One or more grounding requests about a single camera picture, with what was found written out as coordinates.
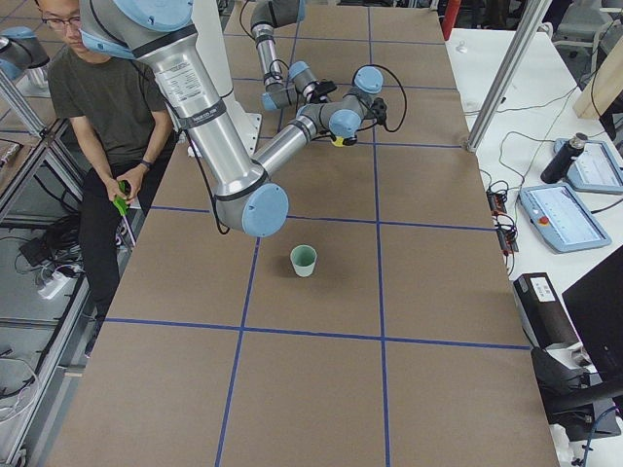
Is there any green plastic cup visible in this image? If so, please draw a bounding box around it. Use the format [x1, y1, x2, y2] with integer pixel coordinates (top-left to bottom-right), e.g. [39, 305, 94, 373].
[290, 244, 317, 277]

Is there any black water bottle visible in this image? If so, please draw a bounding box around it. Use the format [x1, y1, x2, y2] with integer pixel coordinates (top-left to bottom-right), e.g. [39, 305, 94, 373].
[540, 132, 588, 184]

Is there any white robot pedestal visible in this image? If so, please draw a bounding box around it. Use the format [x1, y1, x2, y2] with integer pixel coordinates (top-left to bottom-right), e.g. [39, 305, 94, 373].
[192, 0, 262, 156]

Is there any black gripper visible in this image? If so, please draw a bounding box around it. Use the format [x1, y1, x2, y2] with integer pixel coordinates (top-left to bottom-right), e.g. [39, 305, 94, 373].
[306, 80, 337, 103]
[343, 136, 358, 146]

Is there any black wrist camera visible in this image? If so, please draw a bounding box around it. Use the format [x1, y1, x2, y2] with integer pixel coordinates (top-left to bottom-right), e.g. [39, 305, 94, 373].
[370, 97, 387, 126]

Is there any black power adapter box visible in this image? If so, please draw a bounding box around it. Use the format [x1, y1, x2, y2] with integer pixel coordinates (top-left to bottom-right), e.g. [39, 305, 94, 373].
[513, 272, 579, 349]

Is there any green handled tool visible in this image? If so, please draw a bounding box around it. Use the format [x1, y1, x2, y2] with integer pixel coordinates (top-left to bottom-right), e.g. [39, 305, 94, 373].
[113, 180, 130, 216]

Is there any white power strip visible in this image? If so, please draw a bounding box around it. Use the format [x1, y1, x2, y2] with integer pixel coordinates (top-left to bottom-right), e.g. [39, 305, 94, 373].
[38, 271, 70, 300]

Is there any aluminium frame post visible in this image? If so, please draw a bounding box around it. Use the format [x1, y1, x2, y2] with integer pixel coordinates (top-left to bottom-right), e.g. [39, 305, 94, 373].
[465, 0, 551, 153]

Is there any far blue teach pendant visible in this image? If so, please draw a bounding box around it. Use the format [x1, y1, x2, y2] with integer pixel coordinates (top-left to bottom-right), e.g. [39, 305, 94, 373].
[565, 140, 622, 195]

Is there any seated person dark shirt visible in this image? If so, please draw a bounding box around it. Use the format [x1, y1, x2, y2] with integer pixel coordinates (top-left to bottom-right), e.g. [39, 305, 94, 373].
[37, 1, 176, 355]

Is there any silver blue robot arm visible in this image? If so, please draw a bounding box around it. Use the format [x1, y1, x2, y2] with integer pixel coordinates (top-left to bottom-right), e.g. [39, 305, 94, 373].
[250, 0, 337, 111]
[80, 1, 384, 237]

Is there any yellow plastic cup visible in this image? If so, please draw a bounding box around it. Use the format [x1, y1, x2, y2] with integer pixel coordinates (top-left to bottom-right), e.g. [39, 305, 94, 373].
[330, 135, 344, 147]

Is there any near blue teach pendant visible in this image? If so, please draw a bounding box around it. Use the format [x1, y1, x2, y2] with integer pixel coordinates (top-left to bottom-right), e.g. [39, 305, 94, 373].
[519, 183, 611, 253]

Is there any orange circuit board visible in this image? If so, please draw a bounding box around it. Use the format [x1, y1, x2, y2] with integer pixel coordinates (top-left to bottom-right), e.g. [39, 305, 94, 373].
[486, 190, 507, 216]

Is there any blue teach pendant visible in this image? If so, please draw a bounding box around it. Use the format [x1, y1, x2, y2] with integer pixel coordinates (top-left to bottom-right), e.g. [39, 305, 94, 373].
[519, 183, 611, 253]
[565, 140, 622, 195]

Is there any black computer monitor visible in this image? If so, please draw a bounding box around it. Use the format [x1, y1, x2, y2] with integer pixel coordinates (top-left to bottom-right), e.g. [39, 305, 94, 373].
[563, 247, 622, 378]

